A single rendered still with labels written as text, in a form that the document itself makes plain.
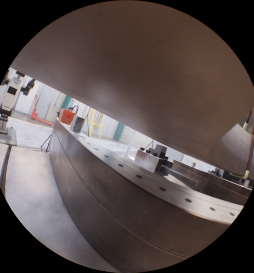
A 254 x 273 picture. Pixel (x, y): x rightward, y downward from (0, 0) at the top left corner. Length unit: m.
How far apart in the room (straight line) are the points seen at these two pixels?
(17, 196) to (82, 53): 0.61
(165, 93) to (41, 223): 0.58
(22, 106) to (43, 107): 1.69
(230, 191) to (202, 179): 0.60
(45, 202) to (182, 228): 0.56
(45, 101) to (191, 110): 7.29
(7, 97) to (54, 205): 1.31
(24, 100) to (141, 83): 6.48
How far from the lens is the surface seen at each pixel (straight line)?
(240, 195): 1.56
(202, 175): 1.83
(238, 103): 0.16
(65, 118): 0.95
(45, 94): 7.27
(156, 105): 0.21
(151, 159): 1.16
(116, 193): 0.20
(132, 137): 3.71
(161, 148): 1.25
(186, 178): 1.05
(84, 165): 0.30
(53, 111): 7.61
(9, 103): 1.51
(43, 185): 0.68
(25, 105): 6.56
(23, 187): 0.65
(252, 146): 2.75
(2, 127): 1.59
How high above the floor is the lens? 0.75
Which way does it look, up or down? 2 degrees up
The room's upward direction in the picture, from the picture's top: 20 degrees clockwise
